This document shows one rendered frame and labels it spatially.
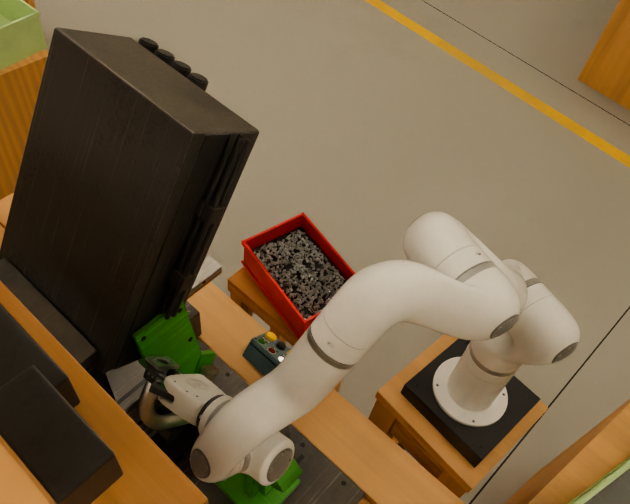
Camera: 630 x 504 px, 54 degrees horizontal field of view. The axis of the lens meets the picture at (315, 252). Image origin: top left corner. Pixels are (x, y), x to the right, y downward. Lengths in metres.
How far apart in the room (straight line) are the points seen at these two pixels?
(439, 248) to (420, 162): 2.47
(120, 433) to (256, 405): 0.23
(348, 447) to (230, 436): 0.57
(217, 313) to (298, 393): 0.72
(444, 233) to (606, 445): 1.03
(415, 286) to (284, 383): 0.25
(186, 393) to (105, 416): 0.32
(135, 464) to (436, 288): 0.45
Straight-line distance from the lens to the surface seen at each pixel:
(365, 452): 1.50
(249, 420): 0.96
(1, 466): 0.39
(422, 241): 0.96
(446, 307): 0.89
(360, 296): 0.84
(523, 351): 1.30
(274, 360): 1.50
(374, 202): 3.13
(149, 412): 1.27
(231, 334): 1.59
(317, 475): 1.46
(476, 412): 1.59
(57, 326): 1.26
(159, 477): 0.79
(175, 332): 1.24
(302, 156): 3.29
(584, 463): 1.80
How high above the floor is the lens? 2.29
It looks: 53 degrees down
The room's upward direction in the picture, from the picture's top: 10 degrees clockwise
